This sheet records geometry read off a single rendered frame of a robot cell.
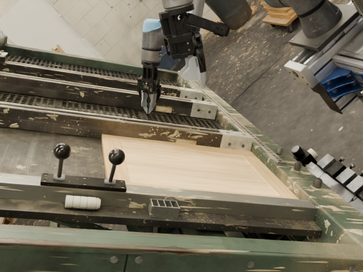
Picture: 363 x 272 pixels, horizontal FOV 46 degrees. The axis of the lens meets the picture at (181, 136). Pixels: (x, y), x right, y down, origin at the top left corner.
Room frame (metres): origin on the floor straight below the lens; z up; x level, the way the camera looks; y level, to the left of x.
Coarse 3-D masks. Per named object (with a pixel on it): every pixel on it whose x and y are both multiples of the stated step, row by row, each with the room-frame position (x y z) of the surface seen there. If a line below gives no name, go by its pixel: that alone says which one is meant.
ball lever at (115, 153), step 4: (116, 148) 0.92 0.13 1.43; (112, 152) 0.91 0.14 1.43; (116, 152) 0.91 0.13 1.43; (120, 152) 0.91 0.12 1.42; (112, 156) 0.90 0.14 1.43; (116, 156) 0.90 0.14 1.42; (120, 156) 0.90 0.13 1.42; (124, 156) 0.91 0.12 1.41; (112, 160) 0.90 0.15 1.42; (116, 160) 0.90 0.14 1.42; (120, 160) 0.90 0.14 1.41; (112, 164) 0.93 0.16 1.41; (116, 164) 0.90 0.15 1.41; (112, 168) 0.94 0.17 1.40; (112, 172) 0.94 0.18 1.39; (112, 176) 0.95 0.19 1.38; (104, 180) 0.98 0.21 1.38; (108, 180) 0.97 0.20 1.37; (112, 180) 0.97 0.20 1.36; (108, 184) 0.96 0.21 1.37; (112, 184) 0.96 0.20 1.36
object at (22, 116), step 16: (0, 112) 1.45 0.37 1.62; (16, 112) 1.45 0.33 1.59; (32, 112) 1.45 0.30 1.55; (48, 112) 1.44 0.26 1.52; (64, 112) 1.48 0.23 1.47; (80, 112) 1.49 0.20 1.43; (32, 128) 1.45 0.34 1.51; (48, 128) 1.45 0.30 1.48; (64, 128) 1.44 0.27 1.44; (80, 128) 1.44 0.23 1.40; (96, 128) 1.44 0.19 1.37; (112, 128) 1.44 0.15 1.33; (128, 128) 1.43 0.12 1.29; (144, 128) 1.43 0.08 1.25; (160, 128) 1.43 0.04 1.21; (176, 128) 1.42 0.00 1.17; (192, 128) 1.46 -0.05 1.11; (208, 128) 1.47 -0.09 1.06; (208, 144) 1.42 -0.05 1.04; (224, 144) 1.42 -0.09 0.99; (240, 144) 1.41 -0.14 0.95
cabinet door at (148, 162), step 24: (120, 144) 1.35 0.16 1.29; (144, 144) 1.37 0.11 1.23; (168, 144) 1.40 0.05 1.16; (120, 168) 1.15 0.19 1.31; (144, 168) 1.17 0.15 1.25; (168, 168) 1.18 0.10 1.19; (192, 168) 1.20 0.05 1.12; (216, 168) 1.21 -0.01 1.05; (240, 168) 1.23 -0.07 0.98; (264, 168) 1.24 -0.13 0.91; (240, 192) 1.04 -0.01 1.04; (264, 192) 1.06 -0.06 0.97; (288, 192) 1.06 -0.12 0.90
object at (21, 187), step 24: (0, 192) 0.96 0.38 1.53; (24, 192) 0.96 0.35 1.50; (48, 192) 0.96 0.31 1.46; (72, 192) 0.96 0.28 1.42; (96, 192) 0.95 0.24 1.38; (120, 192) 0.95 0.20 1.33; (144, 192) 0.96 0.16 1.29; (168, 192) 0.97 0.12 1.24; (192, 192) 0.97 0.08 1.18; (216, 192) 0.98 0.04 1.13; (264, 216) 0.93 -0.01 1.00; (288, 216) 0.93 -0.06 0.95; (312, 216) 0.93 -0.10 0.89
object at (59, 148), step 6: (60, 144) 0.92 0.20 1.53; (66, 144) 0.92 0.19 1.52; (54, 150) 0.92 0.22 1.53; (60, 150) 0.91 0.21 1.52; (66, 150) 0.91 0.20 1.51; (60, 156) 0.91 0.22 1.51; (66, 156) 0.91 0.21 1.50; (60, 162) 0.94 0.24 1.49; (60, 168) 0.95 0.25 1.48; (54, 174) 0.98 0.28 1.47; (60, 174) 0.97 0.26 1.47; (60, 180) 0.97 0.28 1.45
